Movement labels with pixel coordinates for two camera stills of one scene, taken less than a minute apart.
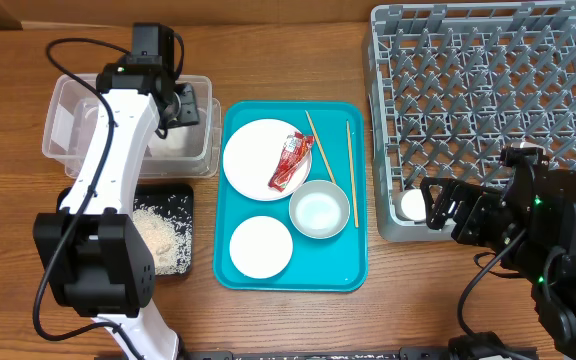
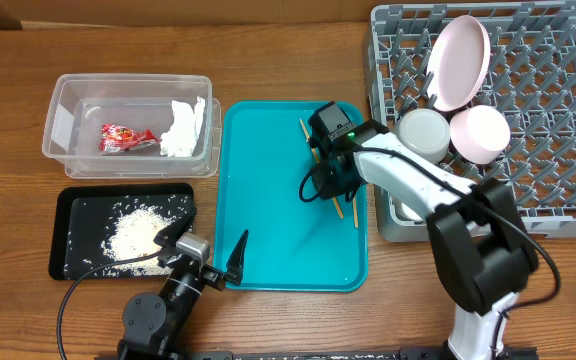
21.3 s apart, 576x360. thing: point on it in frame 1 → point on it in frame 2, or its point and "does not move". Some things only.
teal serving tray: (290, 210) does not move
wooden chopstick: (320, 147) → (307, 136)
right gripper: (473, 200) → (323, 186)
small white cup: (410, 204) does not move
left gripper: (190, 111) → (234, 265)
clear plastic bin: (74, 123) does not move
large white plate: (251, 155) → (457, 63)
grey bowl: (319, 209) → (424, 133)
